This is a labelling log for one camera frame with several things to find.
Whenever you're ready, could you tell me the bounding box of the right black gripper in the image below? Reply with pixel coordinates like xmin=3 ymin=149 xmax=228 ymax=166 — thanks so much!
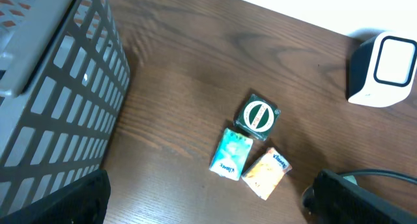
xmin=302 ymin=186 xmax=317 ymax=214

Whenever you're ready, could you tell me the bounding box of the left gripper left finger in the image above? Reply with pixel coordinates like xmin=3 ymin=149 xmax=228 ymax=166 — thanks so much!
xmin=1 ymin=169 xmax=111 ymax=224

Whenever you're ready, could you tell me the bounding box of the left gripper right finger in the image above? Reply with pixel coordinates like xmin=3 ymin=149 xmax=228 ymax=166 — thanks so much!
xmin=312 ymin=169 xmax=416 ymax=224

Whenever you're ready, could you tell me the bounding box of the orange small snack box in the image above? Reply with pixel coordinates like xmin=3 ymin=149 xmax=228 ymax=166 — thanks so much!
xmin=242 ymin=147 xmax=292 ymax=200

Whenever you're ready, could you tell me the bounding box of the teal white small box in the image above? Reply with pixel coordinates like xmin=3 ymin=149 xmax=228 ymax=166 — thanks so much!
xmin=209 ymin=128 xmax=253 ymax=181

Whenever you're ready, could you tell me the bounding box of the dark green round-label packet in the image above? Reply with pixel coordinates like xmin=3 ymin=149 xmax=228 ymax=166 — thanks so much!
xmin=234 ymin=94 xmax=281 ymax=141

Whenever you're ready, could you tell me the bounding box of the white barcode scanner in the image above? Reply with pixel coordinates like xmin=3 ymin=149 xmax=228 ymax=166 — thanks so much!
xmin=347 ymin=31 xmax=416 ymax=107

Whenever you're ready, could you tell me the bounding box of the dark grey plastic basket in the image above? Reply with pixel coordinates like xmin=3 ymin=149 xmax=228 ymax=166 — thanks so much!
xmin=1 ymin=0 xmax=130 ymax=216

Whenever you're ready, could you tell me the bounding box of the right black cable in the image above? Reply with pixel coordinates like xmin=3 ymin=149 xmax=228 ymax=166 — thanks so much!
xmin=338 ymin=169 xmax=417 ymax=186

